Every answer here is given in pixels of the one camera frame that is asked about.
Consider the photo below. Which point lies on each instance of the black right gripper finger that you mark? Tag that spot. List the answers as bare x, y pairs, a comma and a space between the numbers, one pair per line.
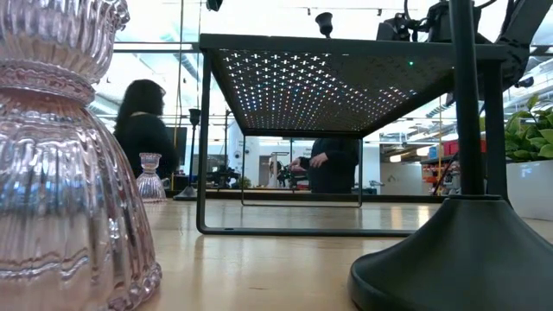
389, 31

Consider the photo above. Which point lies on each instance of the clear ribbed glass candle holder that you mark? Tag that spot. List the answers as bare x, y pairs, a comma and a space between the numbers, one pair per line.
150, 183

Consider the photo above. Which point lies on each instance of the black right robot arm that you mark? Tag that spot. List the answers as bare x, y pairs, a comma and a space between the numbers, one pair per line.
523, 26

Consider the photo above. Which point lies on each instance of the pink ribbed glass candle holder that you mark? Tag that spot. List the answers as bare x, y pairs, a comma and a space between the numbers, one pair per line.
65, 194

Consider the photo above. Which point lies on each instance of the black perforated metal shelf riser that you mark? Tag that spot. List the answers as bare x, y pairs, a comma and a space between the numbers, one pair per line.
324, 86

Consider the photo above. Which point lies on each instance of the shelf with red bins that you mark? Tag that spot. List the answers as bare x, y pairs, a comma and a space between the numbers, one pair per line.
451, 147

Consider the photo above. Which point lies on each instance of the person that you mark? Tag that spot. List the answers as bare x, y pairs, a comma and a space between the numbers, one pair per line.
144, 134
337, 173

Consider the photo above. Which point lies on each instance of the black ceiling lamp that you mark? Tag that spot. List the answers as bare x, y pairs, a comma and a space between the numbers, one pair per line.
214, 4

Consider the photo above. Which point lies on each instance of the green plant in white pot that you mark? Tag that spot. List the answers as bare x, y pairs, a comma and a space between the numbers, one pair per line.
531, 190

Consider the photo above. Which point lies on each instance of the black computer monitor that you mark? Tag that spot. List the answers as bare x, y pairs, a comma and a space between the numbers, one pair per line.
180, 144

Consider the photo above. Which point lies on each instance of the black ceiling camera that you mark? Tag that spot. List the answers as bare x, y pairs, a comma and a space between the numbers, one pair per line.
524, 82

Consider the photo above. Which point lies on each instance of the black table frame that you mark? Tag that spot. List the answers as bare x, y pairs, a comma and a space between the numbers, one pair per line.
259, 195

